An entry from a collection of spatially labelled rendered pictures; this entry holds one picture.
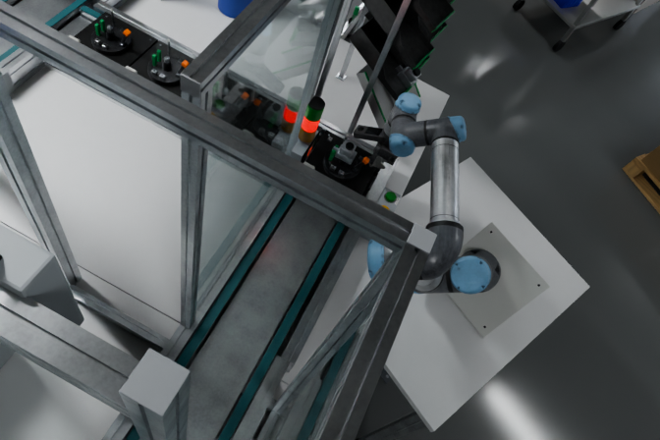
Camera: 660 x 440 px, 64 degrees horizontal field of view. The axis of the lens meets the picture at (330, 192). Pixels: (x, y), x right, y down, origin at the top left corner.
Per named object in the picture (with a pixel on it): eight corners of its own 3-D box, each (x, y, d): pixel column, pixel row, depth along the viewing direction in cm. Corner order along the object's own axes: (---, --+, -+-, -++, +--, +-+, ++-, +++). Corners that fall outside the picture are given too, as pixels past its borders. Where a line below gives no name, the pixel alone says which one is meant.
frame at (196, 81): (287, 182, 186) (376, -103, 102) (189, 330, 152) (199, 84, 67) (279, 178, 187) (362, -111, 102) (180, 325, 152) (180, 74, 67)
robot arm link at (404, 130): (422, 138, 148) (424, 110, 154) (384, 143, 152) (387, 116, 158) (428, 156, 154) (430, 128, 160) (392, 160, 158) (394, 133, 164)
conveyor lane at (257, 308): (372, 174, 210) (380, 160, 202) (271, 362, 162) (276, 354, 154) (309, 140, 211) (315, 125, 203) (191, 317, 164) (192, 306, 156)
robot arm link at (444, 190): (463, 267, 123) (461, 104, 147) (416, 269, 127) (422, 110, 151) (470, 285, 132) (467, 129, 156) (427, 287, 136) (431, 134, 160)
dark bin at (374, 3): (430, 51, 182) (445, 41, 176) (412, 70, 175) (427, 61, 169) (381, -17, 176) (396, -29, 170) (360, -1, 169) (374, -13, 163)
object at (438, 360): (585, 289, 209) (590, 287, 206) (430, 432, 166) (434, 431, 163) (467, 160, 230) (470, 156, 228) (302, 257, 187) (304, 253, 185)
